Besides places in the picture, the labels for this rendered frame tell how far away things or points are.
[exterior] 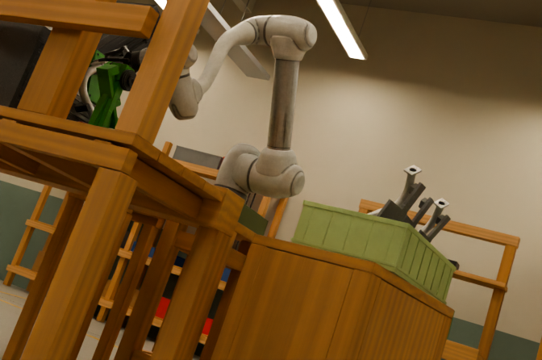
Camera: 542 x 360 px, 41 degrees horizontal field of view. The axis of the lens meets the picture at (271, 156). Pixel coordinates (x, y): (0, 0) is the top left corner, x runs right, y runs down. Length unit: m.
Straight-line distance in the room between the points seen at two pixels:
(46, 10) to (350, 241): 1.29
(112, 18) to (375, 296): 1.22
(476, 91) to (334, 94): 1.65
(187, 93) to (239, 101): 6.62
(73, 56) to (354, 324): 1.26
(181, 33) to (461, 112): 6.38
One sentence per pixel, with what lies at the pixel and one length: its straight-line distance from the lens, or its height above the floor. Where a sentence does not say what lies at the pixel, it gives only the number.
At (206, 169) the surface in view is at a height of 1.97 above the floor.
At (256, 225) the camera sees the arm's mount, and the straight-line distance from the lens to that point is 3.19.
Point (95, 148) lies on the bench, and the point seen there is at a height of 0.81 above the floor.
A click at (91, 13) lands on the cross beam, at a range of 2.47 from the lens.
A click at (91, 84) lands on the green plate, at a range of 2.92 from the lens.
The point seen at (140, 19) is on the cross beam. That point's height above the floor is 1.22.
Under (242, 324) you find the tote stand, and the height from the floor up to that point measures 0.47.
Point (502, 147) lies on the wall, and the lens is 8.24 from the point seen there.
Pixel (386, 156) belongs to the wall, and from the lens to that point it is 8.40.
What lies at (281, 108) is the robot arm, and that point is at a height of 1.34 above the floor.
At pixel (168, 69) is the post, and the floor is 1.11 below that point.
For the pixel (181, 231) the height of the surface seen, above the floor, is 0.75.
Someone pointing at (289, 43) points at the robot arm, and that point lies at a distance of 3.00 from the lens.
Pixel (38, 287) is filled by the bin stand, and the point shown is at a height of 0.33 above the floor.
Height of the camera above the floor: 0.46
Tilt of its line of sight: 13 degrees up
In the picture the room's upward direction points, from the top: 19 degrees clockwise
